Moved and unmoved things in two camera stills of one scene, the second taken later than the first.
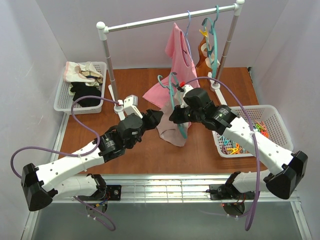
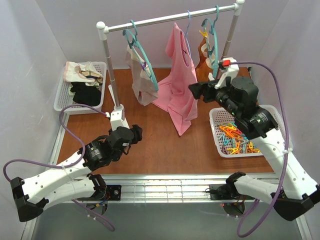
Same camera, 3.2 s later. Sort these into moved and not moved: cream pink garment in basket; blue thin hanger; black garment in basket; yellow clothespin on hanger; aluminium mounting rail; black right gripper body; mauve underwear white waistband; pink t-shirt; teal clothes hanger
Moved: mauve underwear white waistband; teal clothes hanger; black right gripper body
Not moved: aluminium mounting rail; pink t-shirt; yellow clothespin on hanger; black garment in basket; blue thin hanger; cream pink garment in basket
